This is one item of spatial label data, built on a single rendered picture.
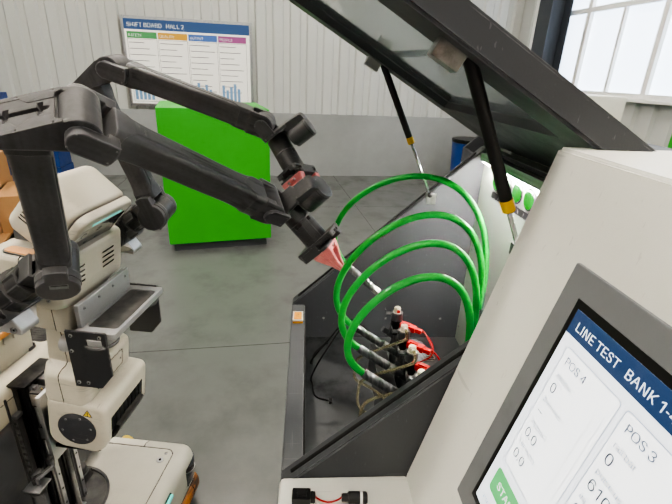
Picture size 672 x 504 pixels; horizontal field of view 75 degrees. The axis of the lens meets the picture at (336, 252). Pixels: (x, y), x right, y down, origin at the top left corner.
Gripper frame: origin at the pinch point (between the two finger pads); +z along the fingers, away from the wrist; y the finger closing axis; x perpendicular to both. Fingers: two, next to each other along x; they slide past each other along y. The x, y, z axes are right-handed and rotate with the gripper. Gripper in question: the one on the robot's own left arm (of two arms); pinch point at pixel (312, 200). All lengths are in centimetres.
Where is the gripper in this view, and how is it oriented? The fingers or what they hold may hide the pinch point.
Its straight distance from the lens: 114.6
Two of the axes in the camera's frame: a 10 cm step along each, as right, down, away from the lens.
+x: -7.2, 5.2, 4.6
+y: 4.9, -0.9, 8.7
